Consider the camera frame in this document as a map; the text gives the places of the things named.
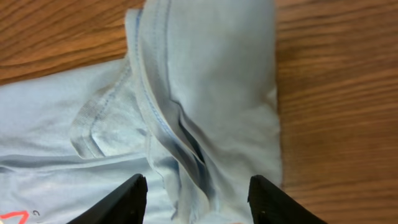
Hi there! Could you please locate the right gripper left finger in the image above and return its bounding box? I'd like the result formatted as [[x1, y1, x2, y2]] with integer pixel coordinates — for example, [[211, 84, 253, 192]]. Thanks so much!
[[68, 174, 148, 224]]

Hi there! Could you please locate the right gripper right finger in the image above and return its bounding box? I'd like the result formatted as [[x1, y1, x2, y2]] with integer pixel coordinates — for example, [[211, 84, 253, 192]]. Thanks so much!
[[248, 175, 326, 224]]

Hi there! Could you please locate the light blue printed t-shirt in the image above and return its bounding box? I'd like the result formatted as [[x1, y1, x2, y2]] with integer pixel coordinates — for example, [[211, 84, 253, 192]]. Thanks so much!
[[1, 0, 282, 223]]

